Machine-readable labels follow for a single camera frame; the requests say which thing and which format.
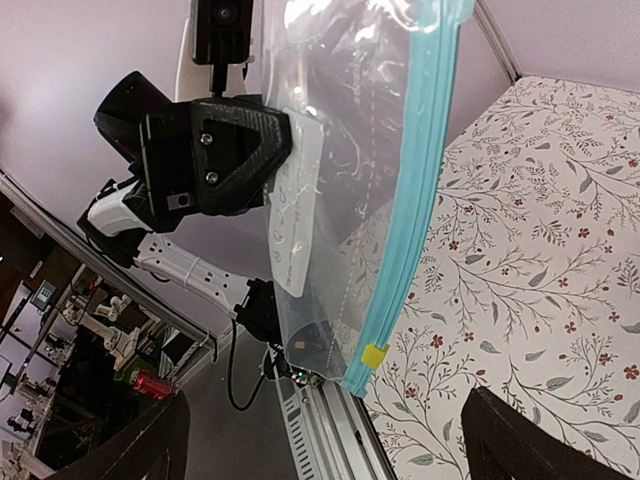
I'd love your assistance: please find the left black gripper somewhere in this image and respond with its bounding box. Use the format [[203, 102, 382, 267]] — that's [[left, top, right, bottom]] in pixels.
[[92, 71, 293, 233]]

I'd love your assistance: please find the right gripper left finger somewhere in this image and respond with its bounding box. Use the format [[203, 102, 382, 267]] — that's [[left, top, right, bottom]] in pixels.
[[50, 391, 190, 480]]

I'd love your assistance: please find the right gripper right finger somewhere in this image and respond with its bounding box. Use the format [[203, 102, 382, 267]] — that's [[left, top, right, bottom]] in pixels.
[[461, 387, 626, 480]]

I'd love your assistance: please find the clear zip top bag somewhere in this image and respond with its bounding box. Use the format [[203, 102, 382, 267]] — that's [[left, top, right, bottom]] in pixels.
[[262, 1, 474, 397]]

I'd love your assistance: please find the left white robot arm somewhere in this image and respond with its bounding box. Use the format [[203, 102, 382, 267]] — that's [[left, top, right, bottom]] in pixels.
[[77, 71, 293, 347]]

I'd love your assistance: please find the red soda can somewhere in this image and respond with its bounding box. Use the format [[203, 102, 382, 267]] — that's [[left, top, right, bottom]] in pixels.
[[129, 369, 175, 400]]

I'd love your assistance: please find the floral table cloth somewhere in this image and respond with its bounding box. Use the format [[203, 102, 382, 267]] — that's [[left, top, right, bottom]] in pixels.
[[365, 76, 639, 479]]

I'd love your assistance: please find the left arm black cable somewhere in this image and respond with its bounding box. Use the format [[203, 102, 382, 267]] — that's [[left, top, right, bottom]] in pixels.
[[227, 319, 281, 412]]

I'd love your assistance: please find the front aluminium rail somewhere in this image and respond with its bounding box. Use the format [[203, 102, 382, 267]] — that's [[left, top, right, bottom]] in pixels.
[[275, 376, 397, 480]]

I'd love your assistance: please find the right aluminium frame post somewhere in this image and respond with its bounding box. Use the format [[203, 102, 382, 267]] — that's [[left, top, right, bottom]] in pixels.
[[473, 0, 523, 84]]

